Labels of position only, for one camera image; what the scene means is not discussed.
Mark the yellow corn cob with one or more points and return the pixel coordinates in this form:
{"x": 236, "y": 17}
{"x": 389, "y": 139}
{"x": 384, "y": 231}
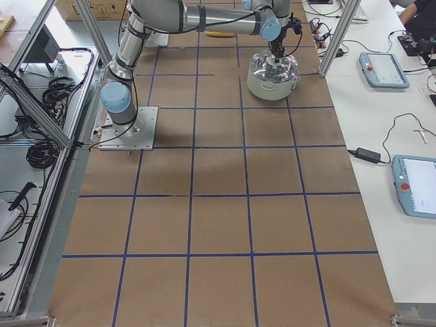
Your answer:
{"x": 216, "y": 34}

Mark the glass pot lid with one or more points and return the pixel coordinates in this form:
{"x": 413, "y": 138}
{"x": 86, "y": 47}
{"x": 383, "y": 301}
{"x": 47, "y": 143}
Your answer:
{"x": 266, "y": 70}

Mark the brown paper table cover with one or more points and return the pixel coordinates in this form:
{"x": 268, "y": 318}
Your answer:
{"x": 217, "y": 236}

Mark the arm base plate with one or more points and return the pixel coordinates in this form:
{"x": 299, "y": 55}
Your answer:
{"x": 139, "y": 137}
{"x": 157, "y": 40}

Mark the blue teach pendant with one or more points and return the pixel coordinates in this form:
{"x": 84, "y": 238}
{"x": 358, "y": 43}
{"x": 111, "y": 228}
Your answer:
{"x": 414, "y": 181}
{"x": 382, "y": 70}

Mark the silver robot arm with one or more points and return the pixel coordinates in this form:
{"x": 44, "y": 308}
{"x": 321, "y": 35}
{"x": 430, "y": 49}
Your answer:
{"x": 196, "y": 84}
{"x": 254, "y": 5}

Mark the pale green metal pot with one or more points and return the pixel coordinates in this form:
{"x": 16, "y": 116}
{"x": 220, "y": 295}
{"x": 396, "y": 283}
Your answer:
{"x": 268, "y": 90}

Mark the aluminium frame post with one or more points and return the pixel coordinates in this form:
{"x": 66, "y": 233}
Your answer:
{"x": 338, "y": 35}

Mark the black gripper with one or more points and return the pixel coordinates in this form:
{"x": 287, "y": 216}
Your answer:
{"x": 277, "y": 45}

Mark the near blue teach pendant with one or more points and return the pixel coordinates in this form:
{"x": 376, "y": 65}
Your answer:
{"x": 414, "y": 181}

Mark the black monitor on stand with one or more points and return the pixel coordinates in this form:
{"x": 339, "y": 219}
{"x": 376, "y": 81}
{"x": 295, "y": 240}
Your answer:
{"x": 43, "y": 50}

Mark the seated person in black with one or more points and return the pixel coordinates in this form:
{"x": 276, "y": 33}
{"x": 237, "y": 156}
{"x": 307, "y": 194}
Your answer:
{"x": 418, "y": 18}

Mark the far blue teach pendant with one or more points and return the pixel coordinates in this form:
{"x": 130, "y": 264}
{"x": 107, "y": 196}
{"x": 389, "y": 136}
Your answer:
{"x": 382, "y": 70}

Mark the black power brick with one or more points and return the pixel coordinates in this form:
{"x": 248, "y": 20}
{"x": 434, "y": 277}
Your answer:
{"x": 367, "y": 155}

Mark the cardboard box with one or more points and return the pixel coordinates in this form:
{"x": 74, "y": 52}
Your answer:
{"x": 101, "y": 9}

